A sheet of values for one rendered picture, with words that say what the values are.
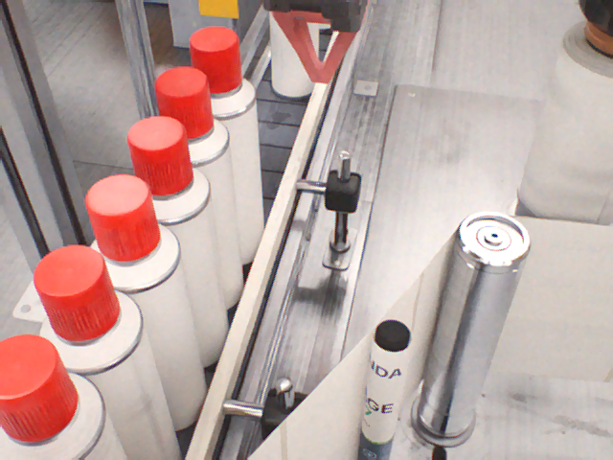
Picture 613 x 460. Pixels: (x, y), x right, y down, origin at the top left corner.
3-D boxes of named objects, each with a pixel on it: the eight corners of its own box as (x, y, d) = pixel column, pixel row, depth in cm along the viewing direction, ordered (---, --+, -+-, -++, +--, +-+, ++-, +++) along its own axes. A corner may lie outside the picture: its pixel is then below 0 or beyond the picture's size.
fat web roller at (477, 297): (473, 453, 47) (541, 275, 33) (406, 442, 47) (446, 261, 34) (475, 396, 50) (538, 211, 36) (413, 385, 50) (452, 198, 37)
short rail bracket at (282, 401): (304, 491, 50) (303, 407, 41) (220, 473, 51) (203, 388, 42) (312, 450, 52) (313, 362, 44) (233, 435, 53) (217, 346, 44)
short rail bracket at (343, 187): (352, 262, 66) (359, 165, 57) (322, 257, 66) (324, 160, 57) (357, 238, 68) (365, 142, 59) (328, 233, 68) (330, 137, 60)
